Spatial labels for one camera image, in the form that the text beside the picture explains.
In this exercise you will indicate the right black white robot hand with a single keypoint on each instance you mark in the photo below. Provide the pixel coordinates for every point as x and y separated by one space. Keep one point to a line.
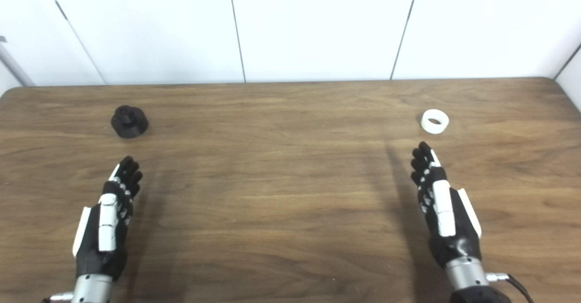
447 221

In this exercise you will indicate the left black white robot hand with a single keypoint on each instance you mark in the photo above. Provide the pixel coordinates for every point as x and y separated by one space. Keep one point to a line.
108 221

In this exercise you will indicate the round black plastic part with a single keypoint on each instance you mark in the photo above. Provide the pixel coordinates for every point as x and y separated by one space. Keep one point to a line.
129 122

